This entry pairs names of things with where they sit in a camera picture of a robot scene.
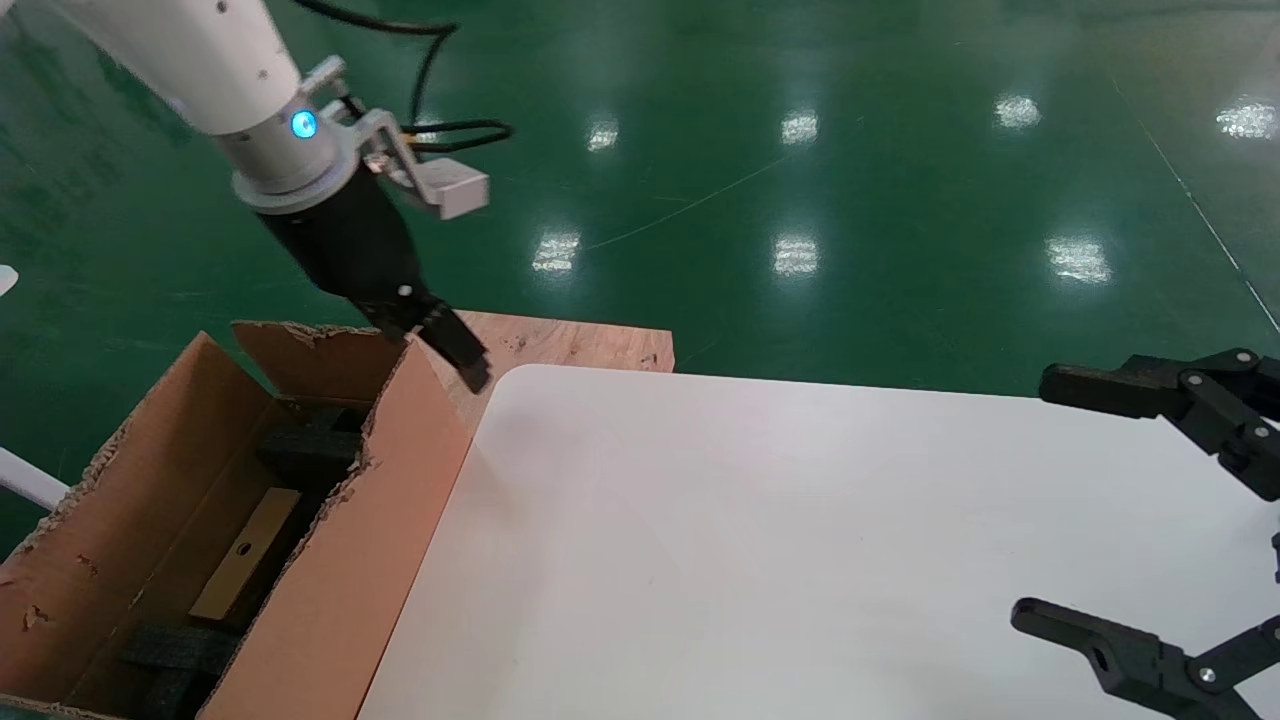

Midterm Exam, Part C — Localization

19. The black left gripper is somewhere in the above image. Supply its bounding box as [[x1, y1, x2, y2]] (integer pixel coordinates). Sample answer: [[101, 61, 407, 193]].
[[258, 175, 493, 395]]

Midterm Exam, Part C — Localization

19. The thin black camera cable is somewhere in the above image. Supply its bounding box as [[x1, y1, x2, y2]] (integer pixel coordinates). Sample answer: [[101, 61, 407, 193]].
[[295, 0, 461, 131]]

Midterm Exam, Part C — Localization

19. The plywood board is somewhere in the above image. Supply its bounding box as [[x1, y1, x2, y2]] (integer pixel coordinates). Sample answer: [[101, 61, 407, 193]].
[[440, 310, 676, 431]]

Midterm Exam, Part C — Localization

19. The small cardboard box with hole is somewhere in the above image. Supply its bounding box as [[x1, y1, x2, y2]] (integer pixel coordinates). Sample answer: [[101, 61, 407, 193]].
[[188, 487, 303, 626]]

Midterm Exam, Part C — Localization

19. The white tube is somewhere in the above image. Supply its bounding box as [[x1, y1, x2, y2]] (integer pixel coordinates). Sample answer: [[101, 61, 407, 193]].
[[0, 445, 73, 511]]

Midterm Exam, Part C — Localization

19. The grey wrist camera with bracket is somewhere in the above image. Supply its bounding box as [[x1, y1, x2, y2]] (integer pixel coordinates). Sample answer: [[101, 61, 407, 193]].
[[345, 108, 491, 221]]

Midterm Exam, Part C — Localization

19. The black foam block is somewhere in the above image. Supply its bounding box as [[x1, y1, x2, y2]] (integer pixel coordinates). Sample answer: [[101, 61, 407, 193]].
[[258, 405, 366, 491], [120, 622, 241, 720]]

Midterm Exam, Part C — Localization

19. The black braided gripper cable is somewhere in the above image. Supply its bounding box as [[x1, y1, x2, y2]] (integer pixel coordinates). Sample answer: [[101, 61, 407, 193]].
[[405, 118, 514, 158]]

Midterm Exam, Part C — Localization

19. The large open cardboard box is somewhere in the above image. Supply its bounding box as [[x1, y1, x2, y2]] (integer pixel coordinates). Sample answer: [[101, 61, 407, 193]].
[[0, 318, 473, 720]]

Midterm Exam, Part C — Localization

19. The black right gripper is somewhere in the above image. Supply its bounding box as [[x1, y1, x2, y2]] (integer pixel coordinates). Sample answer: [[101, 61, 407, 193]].
[[1008, 350, 1280, 720]]

